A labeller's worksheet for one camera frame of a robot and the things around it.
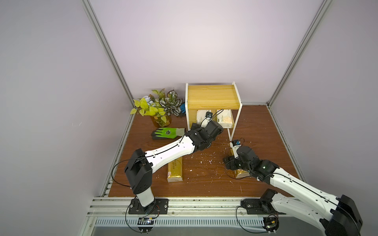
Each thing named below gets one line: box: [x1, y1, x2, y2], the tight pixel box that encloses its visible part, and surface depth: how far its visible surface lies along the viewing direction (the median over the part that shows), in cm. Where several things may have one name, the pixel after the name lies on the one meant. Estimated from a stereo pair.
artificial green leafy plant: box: [129, 87, 184, 124], surface depth 91 cm
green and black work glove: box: [150, 127, 186, 141], surface depth 103 cm
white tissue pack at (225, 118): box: [216, 109, 234, 129], surface depth 85 cm
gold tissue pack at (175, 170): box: [166, 156, 183, 183], surface depth 81 cm
